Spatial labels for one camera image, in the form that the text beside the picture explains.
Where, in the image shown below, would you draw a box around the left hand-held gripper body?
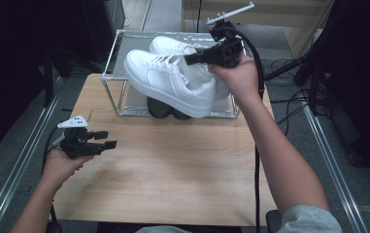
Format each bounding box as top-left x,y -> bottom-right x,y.
56,114 -> 105,159

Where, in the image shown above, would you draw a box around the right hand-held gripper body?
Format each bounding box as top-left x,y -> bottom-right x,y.
206,1 -> 255,68

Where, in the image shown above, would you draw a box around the white sneaker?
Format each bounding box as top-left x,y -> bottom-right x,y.
123,49 -> 217,119
149,35 -> 231,101

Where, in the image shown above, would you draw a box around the black flip-flop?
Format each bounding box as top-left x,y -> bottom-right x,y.
172,108 -> 192,121
147,96 -> 175,119

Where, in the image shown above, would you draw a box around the metal frame shoe rack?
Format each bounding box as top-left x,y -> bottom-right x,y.
100,28 -> 249,118

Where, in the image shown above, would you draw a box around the person's left hand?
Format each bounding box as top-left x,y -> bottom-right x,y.
41,148 -> 94,186

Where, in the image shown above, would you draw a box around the person's right hand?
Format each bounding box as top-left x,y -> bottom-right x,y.
207,53 -> 260,105

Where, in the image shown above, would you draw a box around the beige wooden cabinet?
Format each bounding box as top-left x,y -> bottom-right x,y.
182,0 -> 334,57

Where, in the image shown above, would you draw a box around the black stand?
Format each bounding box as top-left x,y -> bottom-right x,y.
41,45 -> 106,108

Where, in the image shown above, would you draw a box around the black curtain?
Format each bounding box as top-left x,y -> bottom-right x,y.
302,0 -> 370,171
0,0 -> 114,160

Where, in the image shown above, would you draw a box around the person's grey shirt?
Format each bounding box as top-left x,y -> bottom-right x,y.
135,204 -> 344,233

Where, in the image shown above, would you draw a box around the thin black hanging cable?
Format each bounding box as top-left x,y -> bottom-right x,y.
196,0 -> 204,33

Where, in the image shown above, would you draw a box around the metal floor rail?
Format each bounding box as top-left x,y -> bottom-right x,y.
302,105 -> 369,233
140,0 -> 155,32
0,96 -> 60,233

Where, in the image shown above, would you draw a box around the black floor cables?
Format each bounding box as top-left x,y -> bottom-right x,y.
263,56 -> 329,137

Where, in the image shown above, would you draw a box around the right hand-held gripper cable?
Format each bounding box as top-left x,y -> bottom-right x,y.
227,25 -> 267,233

